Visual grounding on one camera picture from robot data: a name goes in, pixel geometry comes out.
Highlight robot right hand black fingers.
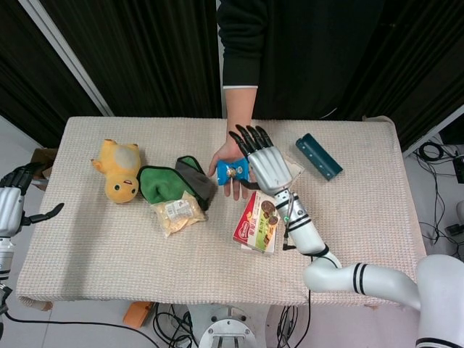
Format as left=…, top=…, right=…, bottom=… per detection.
left=228, top=124, right=295, bottom=194

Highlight person's bare hand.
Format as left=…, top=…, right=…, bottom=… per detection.
left=207, top=134, right=255, bottom=202

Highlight robot left hand black fingers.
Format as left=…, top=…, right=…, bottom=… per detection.
left=0, top=161, right=66, bottom=237

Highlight small blue snack packet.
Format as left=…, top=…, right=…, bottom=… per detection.
left=215, top=157, right=252, bottom=187

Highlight person's bare forearm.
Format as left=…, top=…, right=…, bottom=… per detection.
left=224, top=86, right=259, bottom=136

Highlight metal robot base column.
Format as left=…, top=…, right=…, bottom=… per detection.
left=185, top=303, right=272, bottom=348

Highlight person's black sweater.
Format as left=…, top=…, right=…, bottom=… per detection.
left=215, top=0, right=386, bottom=120

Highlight teal rectangular box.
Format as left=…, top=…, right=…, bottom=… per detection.
left=294, top=133, right=344, bottom=182

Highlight brown cardboard box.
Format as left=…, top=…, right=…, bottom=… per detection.
left=28, top=147, right=59, bottom=189

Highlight red green biscuit box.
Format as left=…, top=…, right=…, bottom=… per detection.
left=232, top=190, right=287, bottom=257

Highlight green and grey cloth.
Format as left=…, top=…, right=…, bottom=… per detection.
left=136, top=155, right=218, bottom=212

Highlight clear bag of yellow snacks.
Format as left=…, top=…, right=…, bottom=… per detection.
left=149, top=191, right=208, bottom=239

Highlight yellow plush toy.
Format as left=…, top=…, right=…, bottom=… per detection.
left=90, top=138, right=143, bottom=205

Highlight beige woven tablecloth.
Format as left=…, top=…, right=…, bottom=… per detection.
left=14, top=115, right=429, bottom=310

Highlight black curtain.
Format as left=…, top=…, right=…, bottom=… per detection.
left=0, top=0, right=464, bottom=153

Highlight orange object under table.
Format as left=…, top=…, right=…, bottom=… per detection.
left=122, top=301, right=156, bottom=330

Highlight long black floor cable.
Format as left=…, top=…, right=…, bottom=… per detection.
left=3, top=307, right=171, bottom=348

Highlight black cable bundle under table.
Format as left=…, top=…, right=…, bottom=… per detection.
left=276, top=305, right=301, bottom=348
left=151, top=302, right=199, bottom=348

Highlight white frame post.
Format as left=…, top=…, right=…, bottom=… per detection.
left=20, top=0, right=116, bottom=117

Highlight black cables on floor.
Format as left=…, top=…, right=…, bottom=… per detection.
left=412, top=140, right=464, bottom=262

